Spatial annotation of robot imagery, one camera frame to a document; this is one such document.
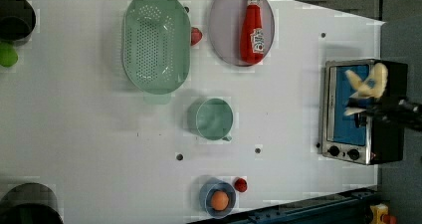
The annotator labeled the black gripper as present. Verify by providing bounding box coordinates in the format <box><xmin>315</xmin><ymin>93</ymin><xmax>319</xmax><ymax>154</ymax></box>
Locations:
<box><xmin>346</xmin><ymin>98</ymin><xmax>422</xmax><ymax>131</ymax></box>

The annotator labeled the peeled yellow banana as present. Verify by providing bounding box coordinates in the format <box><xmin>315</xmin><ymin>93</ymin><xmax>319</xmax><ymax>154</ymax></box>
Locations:
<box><xmin>344</xmin><ymin>63</ymin><xmax>388</xmax><ymax>116</ymax></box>

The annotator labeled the green mug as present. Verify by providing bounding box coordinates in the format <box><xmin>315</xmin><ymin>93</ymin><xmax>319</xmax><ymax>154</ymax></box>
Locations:
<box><xmin>187</xmin><ymin>98</ymin><xmax>234</xmax><ymax>141</ymax></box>

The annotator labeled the black toaster oven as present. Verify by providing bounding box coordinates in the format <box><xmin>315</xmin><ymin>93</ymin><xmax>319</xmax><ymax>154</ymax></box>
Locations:
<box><xmin>321</xmin><ymin>59</ymin><xmax>408</xmax><ymax>165</ymax></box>

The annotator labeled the yellow red toy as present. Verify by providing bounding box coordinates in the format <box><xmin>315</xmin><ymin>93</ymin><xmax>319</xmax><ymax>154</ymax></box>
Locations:
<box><xmin>370</xmin><ymin>204</ymin><xmax>397</xmax><ymax>224</ymax></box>

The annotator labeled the red ketchup bottle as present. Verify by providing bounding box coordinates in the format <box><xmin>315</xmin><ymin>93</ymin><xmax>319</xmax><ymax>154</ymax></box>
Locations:
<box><xmin>240</xmin><ymin>0</ymin><xmax>265</xmax><ymax>65</ymax></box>

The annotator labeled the red strawberry near cup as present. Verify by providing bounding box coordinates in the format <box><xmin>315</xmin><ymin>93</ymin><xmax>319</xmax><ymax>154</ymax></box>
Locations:
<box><xmin>234</xmin><ymin>178</ymin><xmax>248</xmax><ymax>193</ymax></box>

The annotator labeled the grey oval plate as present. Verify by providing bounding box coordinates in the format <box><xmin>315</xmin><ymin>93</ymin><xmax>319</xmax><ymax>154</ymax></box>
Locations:
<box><xmin>208</xmin><ymin>0</ymin><xmax>275</xmax><ymax>67</ymax></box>

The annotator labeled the orange egg in cup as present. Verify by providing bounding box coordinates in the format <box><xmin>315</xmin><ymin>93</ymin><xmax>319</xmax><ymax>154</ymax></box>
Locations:
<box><xmin>211</xmin><ymin>190</ymin><xmax>230</xmax><ymax>211</ymax></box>

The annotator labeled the blue cup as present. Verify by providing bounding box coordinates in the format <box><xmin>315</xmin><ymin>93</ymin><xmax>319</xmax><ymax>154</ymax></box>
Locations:
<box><xmin>199</xmin><ymin>177</ymin><xmax>237</xmax><ymax>219</ymax></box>

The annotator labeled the red strawberry near colander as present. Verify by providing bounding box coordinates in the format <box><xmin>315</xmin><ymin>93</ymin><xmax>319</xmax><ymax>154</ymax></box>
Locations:
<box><xmin>191</xmin><ymin>27</ymin><xmax>203</xmax><ymax>46</ymax></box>

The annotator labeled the green colander bowl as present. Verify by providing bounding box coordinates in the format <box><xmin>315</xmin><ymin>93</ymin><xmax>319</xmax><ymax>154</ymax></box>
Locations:
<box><xmin>122</xmin><ymin>0</ymin><xmax>191</xmax><ymax>95</ymax></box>

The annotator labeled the black cylinder lower left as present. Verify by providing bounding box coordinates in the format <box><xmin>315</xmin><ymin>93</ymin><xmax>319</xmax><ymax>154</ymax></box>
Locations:
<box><xmin>1</xmin><ymin>182</ymin><xmax>65</xmax><ymax>224</ymax></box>

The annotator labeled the green cap object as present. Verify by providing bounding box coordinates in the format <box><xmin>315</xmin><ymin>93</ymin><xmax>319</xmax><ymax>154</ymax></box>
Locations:
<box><xmin>0</xmin><ymin>43</ymin><xmax>18</xmax><ymax>68</ymax></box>

